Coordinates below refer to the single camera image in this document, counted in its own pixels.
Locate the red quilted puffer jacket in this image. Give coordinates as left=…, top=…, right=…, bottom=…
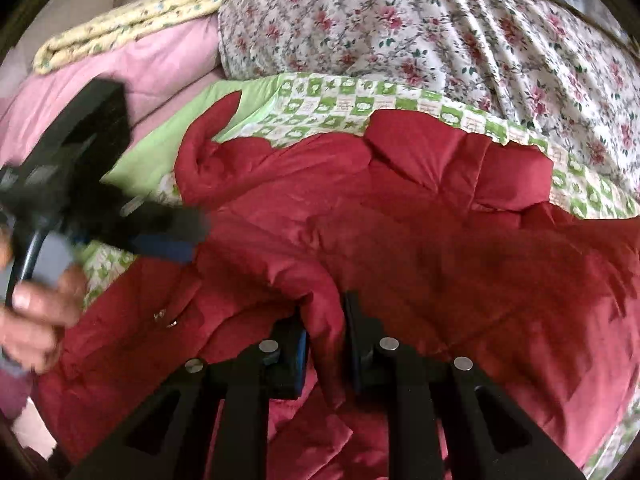
left=34, top=94, right=639, bottom=479

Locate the yellow floral blanket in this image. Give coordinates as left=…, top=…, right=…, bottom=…
left=32, top=0, right=226, bottom=75

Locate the person's left hand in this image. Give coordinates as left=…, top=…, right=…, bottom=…
left=1, top=235, right=88, bottom=378

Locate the floral rose print quilt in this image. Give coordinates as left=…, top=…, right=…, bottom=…
left=218, top=0, right=639, bottom=193

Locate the green white patterned blanket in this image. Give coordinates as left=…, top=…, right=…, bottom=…
left=74, top=71, right=640, bottom=480

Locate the pink quilted blanket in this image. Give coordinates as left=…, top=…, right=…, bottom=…
left=0, top=14, right=227, bottom=166

